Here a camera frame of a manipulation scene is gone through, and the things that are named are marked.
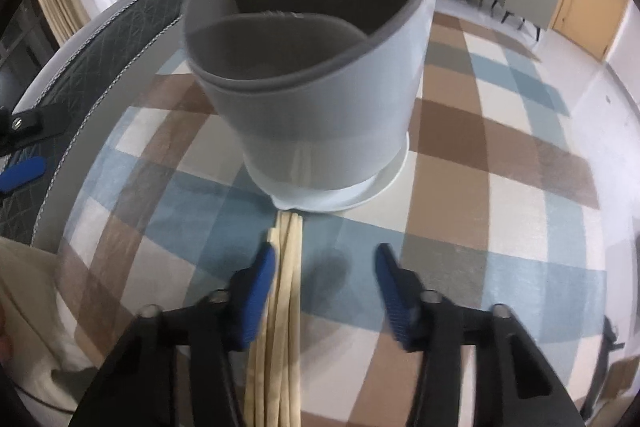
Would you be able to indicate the grey bed with dark mattress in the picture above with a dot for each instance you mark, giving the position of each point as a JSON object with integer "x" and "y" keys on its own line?
{"x": 100, "y": 37}

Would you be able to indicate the bundle of wooden chopsticks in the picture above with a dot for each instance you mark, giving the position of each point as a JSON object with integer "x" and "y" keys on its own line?
{"x": 290, "y": 257}

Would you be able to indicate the white grey utensil holder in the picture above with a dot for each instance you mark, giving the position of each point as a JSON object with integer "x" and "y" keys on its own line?
{"x": 310, "y": 122}

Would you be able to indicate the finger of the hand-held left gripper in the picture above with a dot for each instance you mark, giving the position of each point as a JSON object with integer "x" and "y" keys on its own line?
{"x": 22, "y": 174}
{"x": 40, "y": 122}

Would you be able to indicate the beige cloth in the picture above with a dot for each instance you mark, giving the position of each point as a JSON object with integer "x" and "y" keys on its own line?
{"x": 35, "y": 307}

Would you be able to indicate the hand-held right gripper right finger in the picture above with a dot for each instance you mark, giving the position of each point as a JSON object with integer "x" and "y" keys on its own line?
{"x": 400, "y": 307}

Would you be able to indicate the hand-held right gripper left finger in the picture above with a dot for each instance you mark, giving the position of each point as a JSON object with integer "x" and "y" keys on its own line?
{"x": 257, "y": 302}

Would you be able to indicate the checkered tablecloth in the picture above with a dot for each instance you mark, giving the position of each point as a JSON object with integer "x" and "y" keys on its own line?
{"x": 500, "y": 207}

